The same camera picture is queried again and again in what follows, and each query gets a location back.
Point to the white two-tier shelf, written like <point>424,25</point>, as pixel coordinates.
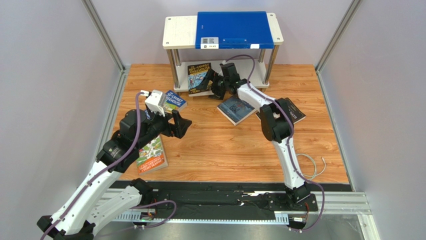
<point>179,42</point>

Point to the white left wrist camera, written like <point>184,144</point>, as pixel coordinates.
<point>155,101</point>

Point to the black 169-Storey Treehouse book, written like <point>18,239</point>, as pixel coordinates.
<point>195,75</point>

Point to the blue 91-Storey Treehouse book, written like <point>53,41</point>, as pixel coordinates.
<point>174,102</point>

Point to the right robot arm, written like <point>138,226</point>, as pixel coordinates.
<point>276,125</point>

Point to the Three Days to See book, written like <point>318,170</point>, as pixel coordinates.
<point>295,113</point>

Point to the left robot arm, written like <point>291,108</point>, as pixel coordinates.
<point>80,218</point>

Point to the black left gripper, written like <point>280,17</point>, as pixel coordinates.
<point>178,129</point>

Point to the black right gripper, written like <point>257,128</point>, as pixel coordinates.
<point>219,86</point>

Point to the Nineteen Eighty-Four book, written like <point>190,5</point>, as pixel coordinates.
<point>235,109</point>

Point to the orange 78-Storey Treehouse book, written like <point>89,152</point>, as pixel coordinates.
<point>152,157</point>

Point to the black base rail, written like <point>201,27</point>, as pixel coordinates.
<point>225,200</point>

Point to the blue file folder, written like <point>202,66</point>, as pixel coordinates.
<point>233,30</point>

